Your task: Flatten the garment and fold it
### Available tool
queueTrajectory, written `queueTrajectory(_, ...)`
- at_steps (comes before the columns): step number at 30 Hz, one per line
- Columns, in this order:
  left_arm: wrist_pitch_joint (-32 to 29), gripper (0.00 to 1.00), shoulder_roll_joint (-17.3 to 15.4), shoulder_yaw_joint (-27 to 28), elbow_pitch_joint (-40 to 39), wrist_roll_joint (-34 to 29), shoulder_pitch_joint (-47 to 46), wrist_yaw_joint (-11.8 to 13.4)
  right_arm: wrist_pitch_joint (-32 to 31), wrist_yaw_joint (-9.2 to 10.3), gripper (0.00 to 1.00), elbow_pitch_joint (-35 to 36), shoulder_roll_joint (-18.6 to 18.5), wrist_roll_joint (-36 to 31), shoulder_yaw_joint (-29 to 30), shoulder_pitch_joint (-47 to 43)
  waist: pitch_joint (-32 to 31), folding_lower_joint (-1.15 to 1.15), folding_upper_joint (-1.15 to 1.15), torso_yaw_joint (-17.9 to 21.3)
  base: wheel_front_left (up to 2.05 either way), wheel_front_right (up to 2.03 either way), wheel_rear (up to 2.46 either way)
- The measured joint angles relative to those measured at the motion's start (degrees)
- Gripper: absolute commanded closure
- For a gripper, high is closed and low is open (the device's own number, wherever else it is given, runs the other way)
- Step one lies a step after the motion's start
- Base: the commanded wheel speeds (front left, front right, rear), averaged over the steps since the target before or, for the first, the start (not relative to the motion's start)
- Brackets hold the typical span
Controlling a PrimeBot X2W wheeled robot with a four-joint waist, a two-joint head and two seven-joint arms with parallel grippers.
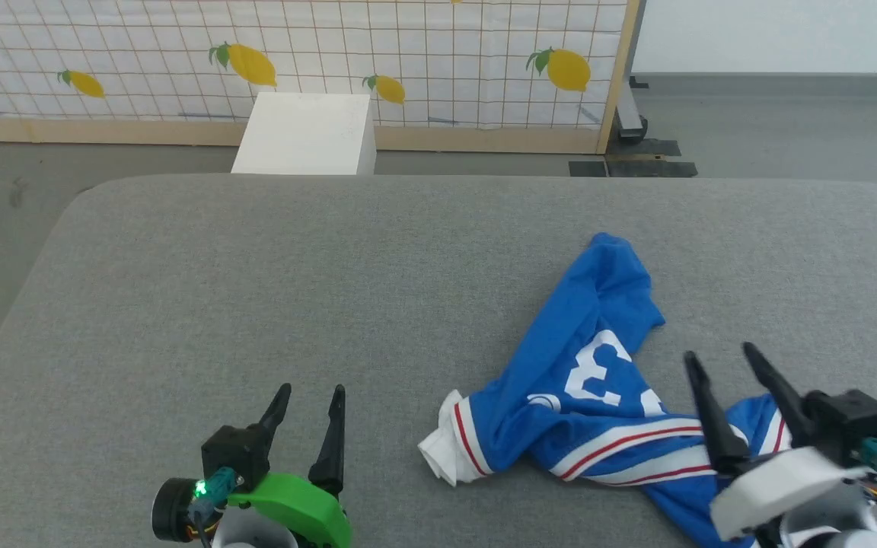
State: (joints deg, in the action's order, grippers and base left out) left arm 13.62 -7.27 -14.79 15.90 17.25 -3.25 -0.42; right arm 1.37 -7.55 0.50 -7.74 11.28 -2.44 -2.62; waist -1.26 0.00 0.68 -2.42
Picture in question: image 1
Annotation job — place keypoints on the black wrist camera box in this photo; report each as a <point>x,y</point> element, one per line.
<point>853,422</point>
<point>237,453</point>

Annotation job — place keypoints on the lemon print grid partition panel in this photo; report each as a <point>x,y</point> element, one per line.
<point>446,46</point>

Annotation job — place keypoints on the grey metal partition foot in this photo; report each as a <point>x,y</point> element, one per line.
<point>630,118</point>

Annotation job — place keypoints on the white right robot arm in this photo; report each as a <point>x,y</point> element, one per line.
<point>834,525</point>

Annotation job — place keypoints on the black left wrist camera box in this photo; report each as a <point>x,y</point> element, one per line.
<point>237,453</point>

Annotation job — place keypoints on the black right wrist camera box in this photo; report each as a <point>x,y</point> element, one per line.
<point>853,422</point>

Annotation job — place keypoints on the white box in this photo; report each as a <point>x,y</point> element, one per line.
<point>309,133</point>

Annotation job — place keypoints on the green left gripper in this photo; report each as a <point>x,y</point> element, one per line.
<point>301,510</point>

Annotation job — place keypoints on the small black floor mat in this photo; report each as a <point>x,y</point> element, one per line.
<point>588,169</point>

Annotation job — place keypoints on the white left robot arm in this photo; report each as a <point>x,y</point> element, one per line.
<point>256,533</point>

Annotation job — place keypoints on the blue white red-striped jersey shirt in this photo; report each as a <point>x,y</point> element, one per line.
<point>583,380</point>

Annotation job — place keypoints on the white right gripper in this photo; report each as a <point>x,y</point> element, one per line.
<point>773,487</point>

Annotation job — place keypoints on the large black floor mat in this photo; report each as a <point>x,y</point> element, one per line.
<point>652,164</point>

